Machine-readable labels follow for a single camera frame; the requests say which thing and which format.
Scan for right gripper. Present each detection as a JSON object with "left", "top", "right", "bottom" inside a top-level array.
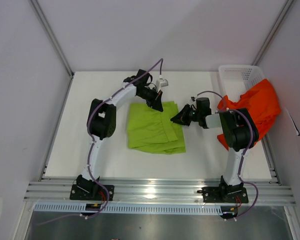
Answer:
[{"left": 170, "top": 103, "right": 201, "bottom": 126}]

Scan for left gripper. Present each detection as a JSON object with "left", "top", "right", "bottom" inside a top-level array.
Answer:
[{"left": 137, "top": 87, "right": 163, "bottom": 113}]

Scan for lime green shorts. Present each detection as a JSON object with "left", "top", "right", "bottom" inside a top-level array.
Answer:
[{"left": 127, "top": 101, "right": 186, "bottom": 155}]

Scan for orange shorts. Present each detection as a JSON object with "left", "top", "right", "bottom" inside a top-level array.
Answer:
[{"left": 217, "top": 78, "right": 281, "bottom": 140}]

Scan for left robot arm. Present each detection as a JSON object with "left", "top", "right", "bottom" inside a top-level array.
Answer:
[{"left": 69, "top": 69, "right": 169, "bottom": 201}]

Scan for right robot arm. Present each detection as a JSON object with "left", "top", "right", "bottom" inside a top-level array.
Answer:
[{"left": 170, "top": 97, "right": 259, "bottom": 204}]

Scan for white plastic basket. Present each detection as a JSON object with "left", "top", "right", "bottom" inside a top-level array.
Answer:
[{"left": 218, "top": 65, "right": 266, "bottom": 102}]

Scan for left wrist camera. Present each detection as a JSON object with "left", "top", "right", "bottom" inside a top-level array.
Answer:
[{"left": 155, "top": 78, "right": 169, "bottom": 91}]

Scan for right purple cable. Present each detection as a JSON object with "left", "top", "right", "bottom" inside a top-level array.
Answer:
[{"left": 196, "top": 90, "right": 260, "bottom": 222}]

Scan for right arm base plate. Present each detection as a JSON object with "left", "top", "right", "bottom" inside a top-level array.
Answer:
[{"left": 196, "top": 186, "right": 249, "bottom": 204}]

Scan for slotted cable duct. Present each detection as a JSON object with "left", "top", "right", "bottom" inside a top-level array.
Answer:
[{"left": 34, "top": 202, "right": 222, "bottom": 216}]

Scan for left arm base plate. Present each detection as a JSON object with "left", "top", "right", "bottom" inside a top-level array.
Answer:
[{"left": 69, "top": 184, "right": 108, "bottom": 201}]

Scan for aluminium mounting rail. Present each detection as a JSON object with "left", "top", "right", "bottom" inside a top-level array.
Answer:
[{"left": 23, "top": 177, "right": 296, "bottom": 206}]

